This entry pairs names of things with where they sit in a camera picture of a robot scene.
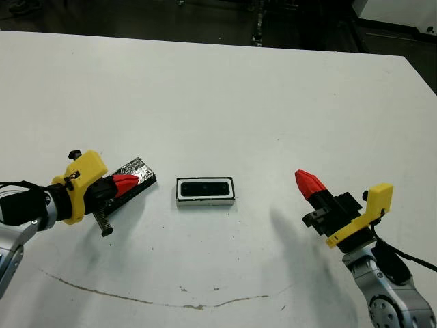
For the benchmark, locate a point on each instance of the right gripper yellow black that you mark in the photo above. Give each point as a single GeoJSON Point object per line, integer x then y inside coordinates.
{"type": "Point", "coordinates": [348, 218]}

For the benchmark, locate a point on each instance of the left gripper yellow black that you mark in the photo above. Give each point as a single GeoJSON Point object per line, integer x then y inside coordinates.
{"type": "Point", "coordinates": [82, 171]}

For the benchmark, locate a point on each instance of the black camera box lid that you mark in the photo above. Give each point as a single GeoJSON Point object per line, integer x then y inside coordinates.
{"type": "Point", "coordinates": [147, 176]}

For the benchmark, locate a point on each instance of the slim black camera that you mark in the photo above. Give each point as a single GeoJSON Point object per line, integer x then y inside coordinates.
{"type": "Point", "coordinates": [205, 189]}

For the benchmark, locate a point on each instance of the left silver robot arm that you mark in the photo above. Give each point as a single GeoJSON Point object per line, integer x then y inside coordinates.
{"type": "Point", "coordinates": [20, 212]}

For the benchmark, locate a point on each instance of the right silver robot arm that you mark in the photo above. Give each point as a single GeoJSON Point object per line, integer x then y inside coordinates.
{"type": "Point", "coordinates": [385, 297]}

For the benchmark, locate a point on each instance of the white camera box base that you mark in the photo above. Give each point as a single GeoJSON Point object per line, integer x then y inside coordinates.
{"type": "Point", "coordinates": [205, 203]}

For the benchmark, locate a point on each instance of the black metal post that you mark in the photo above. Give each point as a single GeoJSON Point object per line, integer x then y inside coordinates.
{"type": "Point", "coordinates": [258, 24]}

